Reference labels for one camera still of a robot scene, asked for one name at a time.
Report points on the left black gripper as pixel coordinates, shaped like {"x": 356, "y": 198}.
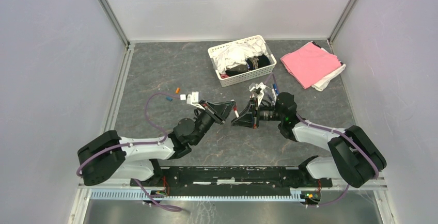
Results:
{"x": 219, "y": 112}

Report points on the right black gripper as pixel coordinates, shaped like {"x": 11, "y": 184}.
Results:
{"x": 246, "y": 118}

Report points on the white pen blue ends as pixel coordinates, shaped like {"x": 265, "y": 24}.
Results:
{"x": 275, "y": 89}

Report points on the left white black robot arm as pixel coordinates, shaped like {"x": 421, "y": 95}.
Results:
{"x": 110, "y": 156}

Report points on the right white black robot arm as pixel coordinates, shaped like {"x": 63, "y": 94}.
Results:
{"x": 354, "y": 157}

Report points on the white plastic basket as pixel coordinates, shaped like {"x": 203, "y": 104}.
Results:
{"x": 228, "y": 81}

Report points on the black cloth in basket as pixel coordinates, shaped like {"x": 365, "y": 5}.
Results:
{"x": 253, "y": 63}

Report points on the white cloth in basket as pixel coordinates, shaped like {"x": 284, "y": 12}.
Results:
{"x": 236, "y": 54}

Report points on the pink folded cloth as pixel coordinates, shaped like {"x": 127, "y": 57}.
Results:
{"x": 298, "y": 64}

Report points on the white cloth under pink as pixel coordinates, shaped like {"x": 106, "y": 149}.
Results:
{"x": 326, "y": 65}

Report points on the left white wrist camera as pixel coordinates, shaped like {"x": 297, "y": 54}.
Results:
{"x": 192, "y": 99}

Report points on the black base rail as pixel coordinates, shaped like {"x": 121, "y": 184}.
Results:
{"x": 233, "y": 181}

